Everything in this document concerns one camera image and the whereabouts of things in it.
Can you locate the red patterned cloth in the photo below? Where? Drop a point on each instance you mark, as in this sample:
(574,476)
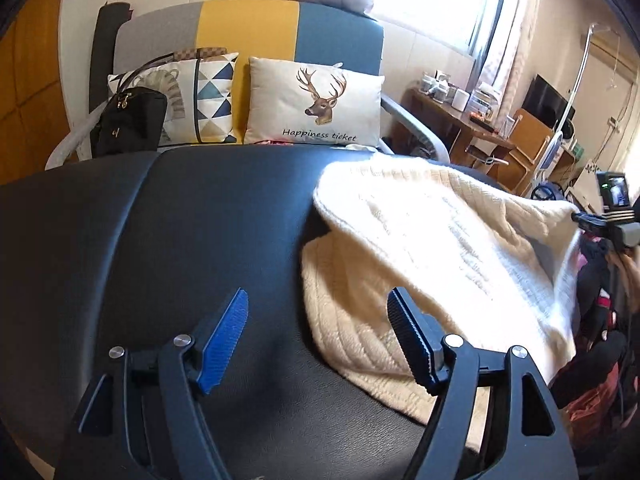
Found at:
(274,142)

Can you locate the black rolled mat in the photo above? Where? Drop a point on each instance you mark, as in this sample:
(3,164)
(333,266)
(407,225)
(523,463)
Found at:
(110,17)

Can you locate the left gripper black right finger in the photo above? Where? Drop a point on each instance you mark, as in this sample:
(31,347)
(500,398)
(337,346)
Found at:
(524,437)

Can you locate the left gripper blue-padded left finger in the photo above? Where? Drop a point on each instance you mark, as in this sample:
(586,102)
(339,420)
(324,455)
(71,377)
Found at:
(141,416)

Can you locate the grey yellow blue sofa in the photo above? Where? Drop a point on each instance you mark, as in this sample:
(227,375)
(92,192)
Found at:
(282,30)

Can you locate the black handbag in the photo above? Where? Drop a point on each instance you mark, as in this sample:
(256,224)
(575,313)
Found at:
(134,116)

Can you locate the wooden side table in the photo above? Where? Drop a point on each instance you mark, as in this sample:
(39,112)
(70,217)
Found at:
(467,143)

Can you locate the geometric triangle pattern cushion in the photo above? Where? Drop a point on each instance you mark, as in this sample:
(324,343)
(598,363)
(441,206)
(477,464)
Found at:
(199,97)

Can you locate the black monitor screen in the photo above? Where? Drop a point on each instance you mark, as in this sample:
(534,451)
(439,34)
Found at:
(544,103)

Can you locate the deer print cushion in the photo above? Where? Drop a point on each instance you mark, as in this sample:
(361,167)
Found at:
(312,104)

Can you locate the cream knitted sweater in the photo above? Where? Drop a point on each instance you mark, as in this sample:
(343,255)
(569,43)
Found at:
(498,269)

